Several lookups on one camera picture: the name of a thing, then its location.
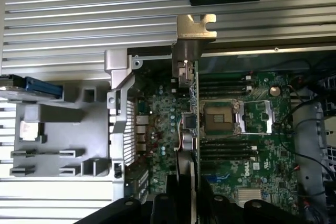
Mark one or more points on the grey parts rack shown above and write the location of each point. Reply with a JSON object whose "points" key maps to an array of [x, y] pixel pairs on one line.
{"points": [[68, 119]]}

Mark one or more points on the black RAM slot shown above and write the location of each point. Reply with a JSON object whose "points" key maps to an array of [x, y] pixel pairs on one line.
{"points": [[225, 150], [223, 85]]}

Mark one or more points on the open grey PC case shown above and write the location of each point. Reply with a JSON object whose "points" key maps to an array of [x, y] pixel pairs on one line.
{"points": [[118, 82]]}

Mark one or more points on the CPU socket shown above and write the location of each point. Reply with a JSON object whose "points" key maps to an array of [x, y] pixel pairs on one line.
{"points": [[216, 116]]}

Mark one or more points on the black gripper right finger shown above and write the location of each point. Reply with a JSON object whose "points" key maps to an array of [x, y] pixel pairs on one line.
{"points": [[218, 208]]}

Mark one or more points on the green Dell motherboard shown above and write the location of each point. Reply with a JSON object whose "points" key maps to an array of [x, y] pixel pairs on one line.
{"points": [[265, 155]]}

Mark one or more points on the CPU chip with silver lid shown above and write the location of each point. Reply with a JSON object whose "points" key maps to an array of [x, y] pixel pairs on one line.
{"points": [[31, 129]]}

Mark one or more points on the disk with blue rail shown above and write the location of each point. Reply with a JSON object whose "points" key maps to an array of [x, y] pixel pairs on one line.
{"points": [[34, 86]]}

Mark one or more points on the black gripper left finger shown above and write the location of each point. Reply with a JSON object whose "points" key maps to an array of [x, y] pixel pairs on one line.
{"points": [[172, 203]]}

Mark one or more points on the metal socket cover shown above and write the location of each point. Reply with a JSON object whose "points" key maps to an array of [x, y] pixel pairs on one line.
{"points": [[258, 116]]}

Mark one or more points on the silver finned chipset heatsink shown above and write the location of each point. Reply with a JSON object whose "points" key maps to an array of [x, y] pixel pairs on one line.
{"points": [[250, 196]]}

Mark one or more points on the round coin cell battery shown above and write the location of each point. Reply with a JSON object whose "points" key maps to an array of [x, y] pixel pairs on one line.
{"points": [[275, 90]]}

